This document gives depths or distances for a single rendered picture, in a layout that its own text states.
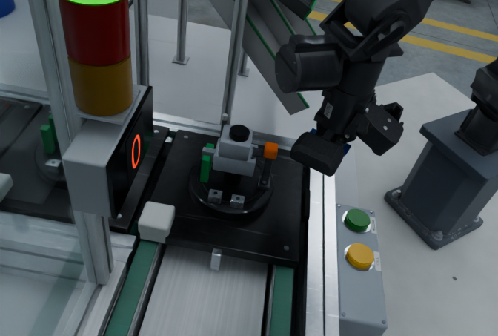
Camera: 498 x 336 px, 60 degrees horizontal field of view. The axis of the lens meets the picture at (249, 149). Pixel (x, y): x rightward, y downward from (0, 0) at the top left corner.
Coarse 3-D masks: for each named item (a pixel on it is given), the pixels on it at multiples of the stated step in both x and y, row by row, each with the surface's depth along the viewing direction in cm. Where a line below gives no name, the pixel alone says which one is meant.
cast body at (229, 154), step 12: (228, 132) 65; (240, 132) 64; (252, 132) 66; (228, 144) 63; (240, 144) 63; (252, 144) 68; (216, 156) 65; (228, 156) 65; (240, 156) 64; (252, 156) 66; (216, 168) 67; (228, 168) 66; (240, 168) 66; (252, 168) 66
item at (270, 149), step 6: (270, 144) 65; (276, 144) 66; (258, 150) 66; (264, 150) 66; (270, 150) 65; (276, 150) 65; (258, 156) 66; (264, 156) 65; (270, 156) 65; (270, 162) 66; (264, 168) 68; (270, 168) 67; (264, 174) 68; (264, 180) 69
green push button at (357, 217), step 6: (354, 210) 72; (360, 210) 72; (348, 216) 71; (354, 216) 71; (360, 216) 71; (366, 216) 72; (348, 222) 70; (354, 222) 70; (360, 222) 70; (366, 222) 71; (354, 228) 70; (360, 228) 70; (366, 228) 71
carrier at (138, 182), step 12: (156, 132) 79; (168, 132) 81; (156, 144) 77; (156, 156) 75; (144, 168) 72; (144, 180) 71; (132, 192) 68; (144, 192) 70; (132, 204) 67; (120, 216) 65; (132, 216) 65; (120, 228) 63
